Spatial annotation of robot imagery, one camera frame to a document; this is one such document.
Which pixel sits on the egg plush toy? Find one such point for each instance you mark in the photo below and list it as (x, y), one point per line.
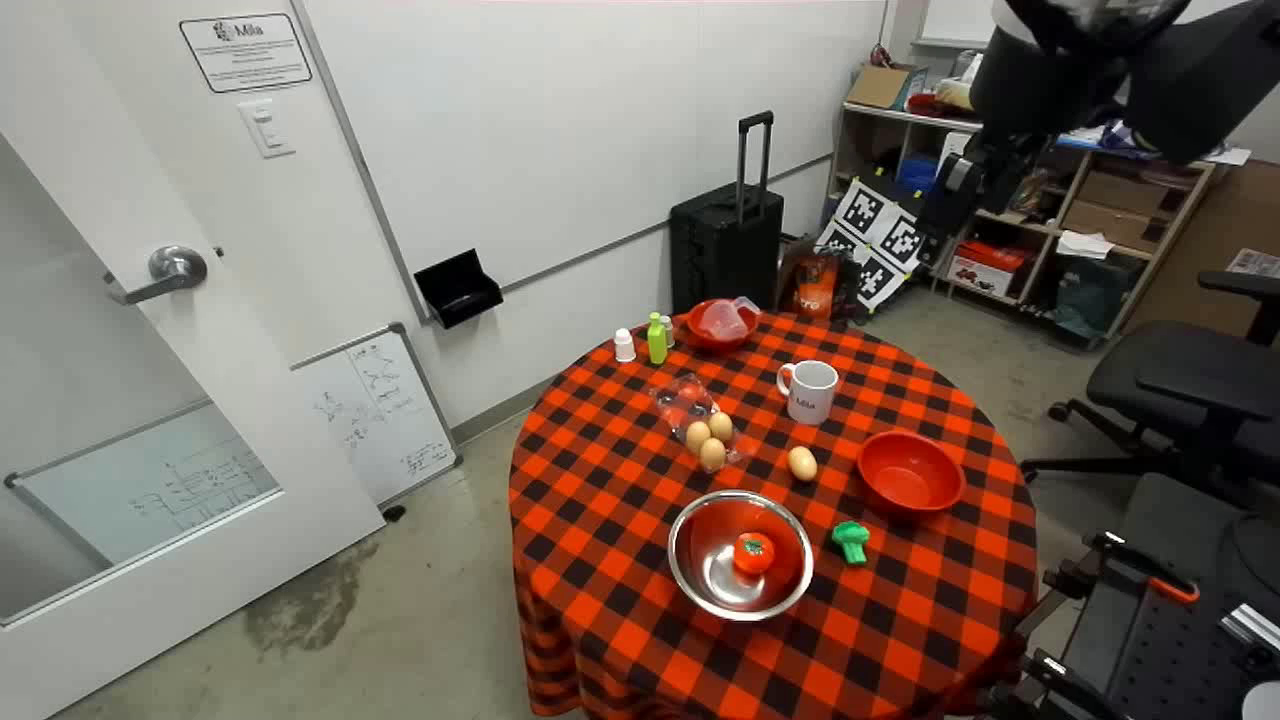
(802, 463)

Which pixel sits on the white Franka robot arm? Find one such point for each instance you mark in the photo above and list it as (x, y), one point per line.
(1201, 83)

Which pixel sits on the red bowl with plastic wrap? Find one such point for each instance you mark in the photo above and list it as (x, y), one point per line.
(718, 326)

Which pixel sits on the beige toy egg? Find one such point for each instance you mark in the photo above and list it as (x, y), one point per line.
(696, 433)
(712, 452)
(720, 427)

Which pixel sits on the stainless steel bowl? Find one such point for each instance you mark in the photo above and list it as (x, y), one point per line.
(706, 567)

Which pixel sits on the red tomato toy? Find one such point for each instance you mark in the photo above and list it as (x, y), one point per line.
(754, 554)

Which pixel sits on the green broccoli toy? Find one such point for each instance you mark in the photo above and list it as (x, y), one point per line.
(849, 536)

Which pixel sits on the empty red bowl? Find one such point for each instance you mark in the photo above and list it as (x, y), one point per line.
(910, 468)

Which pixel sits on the small white bottle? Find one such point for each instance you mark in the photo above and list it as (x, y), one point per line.
(626, 344)

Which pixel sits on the green plastic bottle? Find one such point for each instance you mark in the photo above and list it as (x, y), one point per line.
(657, 343)

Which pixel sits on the black rolling suitcase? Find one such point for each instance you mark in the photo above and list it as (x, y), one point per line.
(727, 245)

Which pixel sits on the white mug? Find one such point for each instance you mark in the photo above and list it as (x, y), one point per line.
(810, 395)

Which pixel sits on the red black checkered tablecloth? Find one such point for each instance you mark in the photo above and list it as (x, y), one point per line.
(613, 532)

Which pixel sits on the orange bag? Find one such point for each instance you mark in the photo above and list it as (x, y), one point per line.
(815, 291)

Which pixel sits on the AprilTag marker board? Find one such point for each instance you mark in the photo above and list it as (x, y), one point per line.
(875, 232)

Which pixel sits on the small leaning whiteboard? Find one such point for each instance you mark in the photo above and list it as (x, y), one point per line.
(383, 418)

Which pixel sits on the blue bin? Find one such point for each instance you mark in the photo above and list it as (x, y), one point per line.
(919, 175)

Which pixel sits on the red white box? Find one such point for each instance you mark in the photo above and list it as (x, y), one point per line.
(989, 267)

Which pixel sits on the cardboard box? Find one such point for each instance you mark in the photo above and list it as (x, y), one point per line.
(878, 84)

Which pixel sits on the small white notice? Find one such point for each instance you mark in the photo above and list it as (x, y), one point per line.
(268, 129)

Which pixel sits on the white door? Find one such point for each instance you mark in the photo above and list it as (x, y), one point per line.
(162, 440)

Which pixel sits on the wooden storage shelf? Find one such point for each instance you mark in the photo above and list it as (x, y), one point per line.
(1115, 221)

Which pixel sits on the white door sign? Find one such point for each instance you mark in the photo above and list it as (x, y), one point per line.
(244, 53)

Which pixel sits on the black office chair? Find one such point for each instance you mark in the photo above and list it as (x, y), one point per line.
(1180, 382)

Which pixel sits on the black wall tray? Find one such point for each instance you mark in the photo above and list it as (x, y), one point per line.
(456, 286)

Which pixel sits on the large wall whiteboard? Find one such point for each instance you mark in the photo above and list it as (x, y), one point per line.
(575, 121)

